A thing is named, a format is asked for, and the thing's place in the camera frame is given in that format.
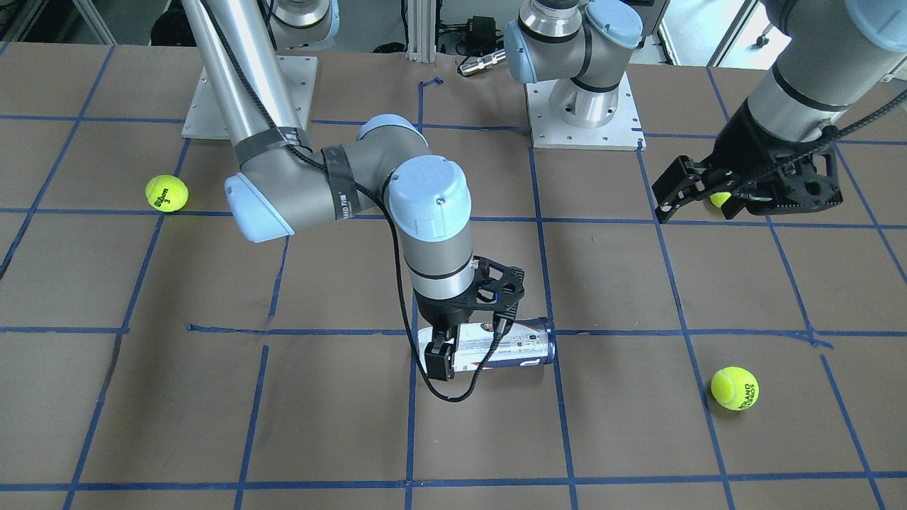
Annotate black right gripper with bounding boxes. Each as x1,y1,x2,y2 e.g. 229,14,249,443
415,285,478,381

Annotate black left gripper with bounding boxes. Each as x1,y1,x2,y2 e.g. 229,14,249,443
651,100,787,224

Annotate white blue tennis ball can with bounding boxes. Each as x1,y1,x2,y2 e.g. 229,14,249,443
417,317,556,373

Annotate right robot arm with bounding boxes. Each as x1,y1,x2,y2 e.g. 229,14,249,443
184,1,478,380

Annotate tennis ball near left gripper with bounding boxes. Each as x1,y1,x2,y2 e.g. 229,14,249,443
709,191,732,209

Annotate tennis ball front corner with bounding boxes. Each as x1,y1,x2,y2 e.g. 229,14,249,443
709,367,760,412

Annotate Wilson tennis ball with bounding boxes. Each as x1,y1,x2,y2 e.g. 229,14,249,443
145,175,190,213

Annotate silver metal cylinder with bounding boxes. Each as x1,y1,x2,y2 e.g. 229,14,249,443
457,49,507,77

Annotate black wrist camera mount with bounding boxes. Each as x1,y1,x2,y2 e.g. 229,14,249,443
745,146,843,215
466,256,525,336

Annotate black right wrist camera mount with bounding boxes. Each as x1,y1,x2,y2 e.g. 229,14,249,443
466,256,525,336

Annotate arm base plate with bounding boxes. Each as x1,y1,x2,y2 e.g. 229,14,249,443
525,74,647,151
181,55,317,145

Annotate aluminium frame post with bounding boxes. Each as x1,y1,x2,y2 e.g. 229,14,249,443
404,0,438,67

